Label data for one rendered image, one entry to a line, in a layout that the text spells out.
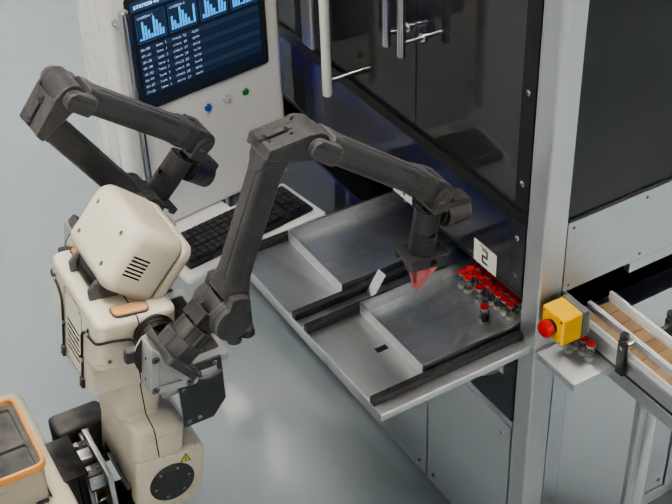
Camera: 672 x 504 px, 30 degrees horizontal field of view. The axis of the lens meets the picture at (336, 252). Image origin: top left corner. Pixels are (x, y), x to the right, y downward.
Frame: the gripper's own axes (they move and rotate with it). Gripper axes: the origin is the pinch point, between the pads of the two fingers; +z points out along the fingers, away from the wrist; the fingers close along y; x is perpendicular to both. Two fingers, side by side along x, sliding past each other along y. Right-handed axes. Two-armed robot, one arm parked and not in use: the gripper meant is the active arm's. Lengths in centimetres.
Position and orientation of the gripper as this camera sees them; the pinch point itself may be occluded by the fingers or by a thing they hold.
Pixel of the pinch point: (416, 285)
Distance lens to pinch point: 269.1
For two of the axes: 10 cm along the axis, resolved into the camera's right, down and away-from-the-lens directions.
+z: -0.9, 8.3, 5.5
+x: -5.3, -5.0, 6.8
